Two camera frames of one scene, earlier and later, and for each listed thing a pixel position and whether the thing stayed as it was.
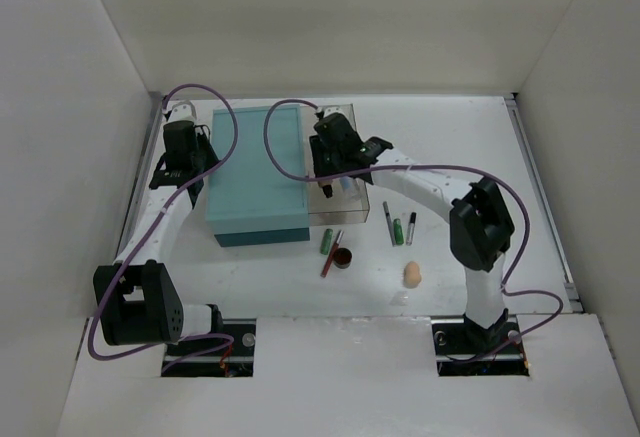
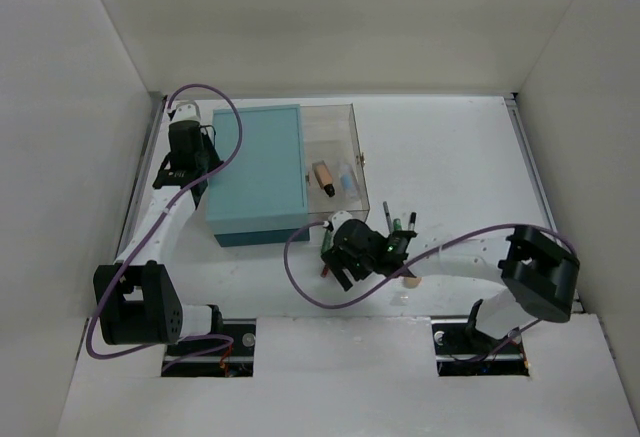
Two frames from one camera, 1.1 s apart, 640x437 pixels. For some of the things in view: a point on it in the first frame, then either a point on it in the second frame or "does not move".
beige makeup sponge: [412, 275] does not move
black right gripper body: [325, 162] → [360, 267]
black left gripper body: [176, 176] does not move
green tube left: [326, 241] does not move
